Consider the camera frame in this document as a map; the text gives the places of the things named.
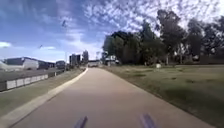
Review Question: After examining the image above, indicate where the group of tall buildings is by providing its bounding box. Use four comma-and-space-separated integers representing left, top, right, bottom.
69, 49, 90, 66

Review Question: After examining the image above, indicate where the tall thin light pole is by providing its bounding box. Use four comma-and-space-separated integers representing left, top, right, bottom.
61, 19, 68, 69

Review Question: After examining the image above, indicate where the low pale building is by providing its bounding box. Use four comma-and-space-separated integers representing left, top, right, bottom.
2, 56, 66, 71

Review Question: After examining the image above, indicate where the fence with white panels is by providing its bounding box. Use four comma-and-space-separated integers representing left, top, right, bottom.
0, 68, 73, 93

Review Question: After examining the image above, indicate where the pale concrete kerb strip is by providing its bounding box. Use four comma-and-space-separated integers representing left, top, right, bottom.
0, 67, 90, 128

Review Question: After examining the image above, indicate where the robot's own part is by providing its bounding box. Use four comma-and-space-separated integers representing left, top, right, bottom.
73, 115, 89, 128
139, 113, 157, 128

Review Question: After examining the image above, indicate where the grey-brown paved path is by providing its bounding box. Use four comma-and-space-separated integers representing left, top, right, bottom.
9, 66, 218, 128

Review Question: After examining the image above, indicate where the row of dark trees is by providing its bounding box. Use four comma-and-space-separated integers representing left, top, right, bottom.
101, 9, 224, 66

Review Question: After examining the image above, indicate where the small distant building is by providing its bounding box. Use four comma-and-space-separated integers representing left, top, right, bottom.
87, 59, 101, 68

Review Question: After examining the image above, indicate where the narrow grass verge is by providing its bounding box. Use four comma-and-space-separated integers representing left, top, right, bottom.
0, 68, 86, 118

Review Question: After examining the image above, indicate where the wide grass lawn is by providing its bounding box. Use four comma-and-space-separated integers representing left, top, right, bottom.
99, 64, 224, 128

